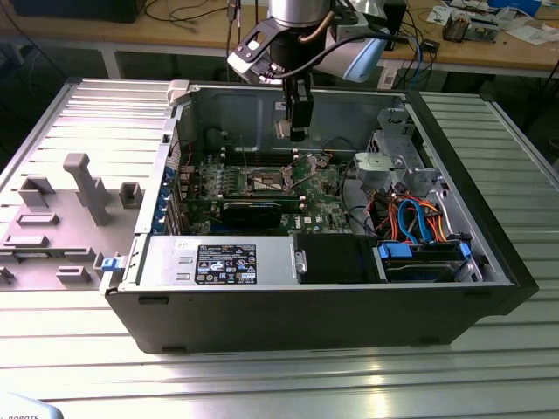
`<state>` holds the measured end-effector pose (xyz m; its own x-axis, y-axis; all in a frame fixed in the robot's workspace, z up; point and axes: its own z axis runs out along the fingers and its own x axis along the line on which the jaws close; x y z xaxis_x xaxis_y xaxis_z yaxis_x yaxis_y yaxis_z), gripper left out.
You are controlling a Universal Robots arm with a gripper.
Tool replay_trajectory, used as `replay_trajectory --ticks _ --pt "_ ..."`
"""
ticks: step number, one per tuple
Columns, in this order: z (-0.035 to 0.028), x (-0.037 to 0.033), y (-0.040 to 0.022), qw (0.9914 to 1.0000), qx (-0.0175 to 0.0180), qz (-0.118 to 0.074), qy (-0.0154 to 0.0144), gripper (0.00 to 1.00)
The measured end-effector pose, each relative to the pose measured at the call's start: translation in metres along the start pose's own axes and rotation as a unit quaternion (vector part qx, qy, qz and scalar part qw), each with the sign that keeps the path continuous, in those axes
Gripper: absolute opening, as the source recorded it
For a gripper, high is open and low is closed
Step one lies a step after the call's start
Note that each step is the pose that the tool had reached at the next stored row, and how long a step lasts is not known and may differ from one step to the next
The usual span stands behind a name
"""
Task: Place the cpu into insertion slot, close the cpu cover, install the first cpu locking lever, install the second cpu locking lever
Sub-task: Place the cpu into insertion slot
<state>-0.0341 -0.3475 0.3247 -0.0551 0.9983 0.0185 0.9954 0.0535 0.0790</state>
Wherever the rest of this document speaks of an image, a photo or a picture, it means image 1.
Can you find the metal socket cover frame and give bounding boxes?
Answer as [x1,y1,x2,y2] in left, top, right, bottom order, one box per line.
[281,155,318,187]

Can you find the black RAM slot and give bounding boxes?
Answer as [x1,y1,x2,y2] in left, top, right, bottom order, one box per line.
[181,196,307,210]
[222,147,298,158]
[222,156,299,168]

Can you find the CPU socket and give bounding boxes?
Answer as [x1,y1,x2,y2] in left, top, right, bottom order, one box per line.
[245,167,293,196]

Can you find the silver metal drive cage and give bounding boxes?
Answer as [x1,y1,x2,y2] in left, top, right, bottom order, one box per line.
[353,106,440,198]

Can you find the green motherboard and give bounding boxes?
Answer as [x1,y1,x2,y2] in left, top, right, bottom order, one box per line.
[176,150,355,237]

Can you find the black graphics card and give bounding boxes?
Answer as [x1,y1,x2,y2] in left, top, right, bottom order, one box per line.
[220,199,284,230]

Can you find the black tower box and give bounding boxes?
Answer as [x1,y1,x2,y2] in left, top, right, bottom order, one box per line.
[383,0,408,52]

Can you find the black plastic shroud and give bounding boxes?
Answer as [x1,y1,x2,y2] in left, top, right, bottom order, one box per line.
[293,233,382,285]

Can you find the metal heat sink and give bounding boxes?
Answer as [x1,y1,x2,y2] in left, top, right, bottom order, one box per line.
[443,11,472,44]

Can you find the wooden workbench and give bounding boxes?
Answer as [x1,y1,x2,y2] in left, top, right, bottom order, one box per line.
[0,0,559,80]

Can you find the hard disk in blue carrier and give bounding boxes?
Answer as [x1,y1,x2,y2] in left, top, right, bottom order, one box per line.
[376,240,473,283]

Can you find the silver power supply unit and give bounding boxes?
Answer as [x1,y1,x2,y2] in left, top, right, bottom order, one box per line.
[135,235,302,290]

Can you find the grey electronic device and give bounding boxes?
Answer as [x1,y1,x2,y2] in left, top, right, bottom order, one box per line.
[469,17,501,43]

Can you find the black open PC case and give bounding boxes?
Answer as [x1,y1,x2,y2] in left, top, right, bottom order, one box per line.
[99,78,541,355]

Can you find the grey parts rack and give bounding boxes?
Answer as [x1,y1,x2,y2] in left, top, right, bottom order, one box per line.
[0,152,146,292]

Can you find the white papers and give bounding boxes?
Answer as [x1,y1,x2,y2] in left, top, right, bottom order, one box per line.
[508,24,554,45]

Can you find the black monitor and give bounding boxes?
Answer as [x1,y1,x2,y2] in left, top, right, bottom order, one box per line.
[12,0,141,24]

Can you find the pale blue teach pendant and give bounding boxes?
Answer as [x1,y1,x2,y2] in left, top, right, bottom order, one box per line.
[0,391,66,419]

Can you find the thin black cable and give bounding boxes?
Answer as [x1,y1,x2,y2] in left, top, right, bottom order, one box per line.
[322,136,355,154]

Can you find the brown hose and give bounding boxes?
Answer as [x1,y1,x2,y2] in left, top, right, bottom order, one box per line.
[299,11,334,45]

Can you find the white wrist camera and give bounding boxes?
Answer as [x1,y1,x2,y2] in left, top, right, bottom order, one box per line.
[226,21,274,84]

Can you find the long black cable loop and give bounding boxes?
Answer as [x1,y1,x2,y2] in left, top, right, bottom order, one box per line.
[341,165,381,239]

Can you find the thin blue cable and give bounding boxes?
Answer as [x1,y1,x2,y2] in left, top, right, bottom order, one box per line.
[414,38,427,82]

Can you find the orange wire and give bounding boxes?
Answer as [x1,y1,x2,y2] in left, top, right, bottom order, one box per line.
[386,198,401,242]
[425,198,453,244]

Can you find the blue flat data cable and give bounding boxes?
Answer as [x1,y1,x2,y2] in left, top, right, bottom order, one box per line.
[396,196,434,245]

